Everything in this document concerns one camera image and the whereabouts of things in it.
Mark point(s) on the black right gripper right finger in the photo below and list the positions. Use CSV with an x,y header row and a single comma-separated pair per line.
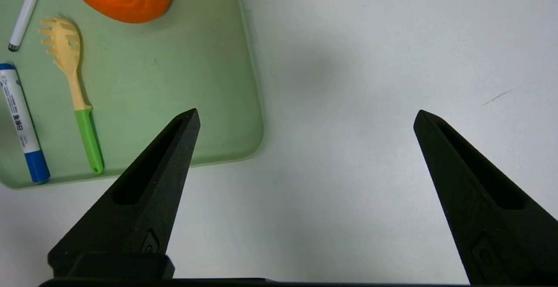
x,y
488,217

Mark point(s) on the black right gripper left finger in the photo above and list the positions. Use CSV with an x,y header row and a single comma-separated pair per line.
x,y
144,204

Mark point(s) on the white marker with blue cap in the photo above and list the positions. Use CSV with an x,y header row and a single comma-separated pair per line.
x,y
19,121

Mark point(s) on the thin white stylus pen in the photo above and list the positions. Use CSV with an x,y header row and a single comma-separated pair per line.
x,y
27,12

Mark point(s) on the light green plastic tray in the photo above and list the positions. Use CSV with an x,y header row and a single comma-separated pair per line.
x,y
174,82

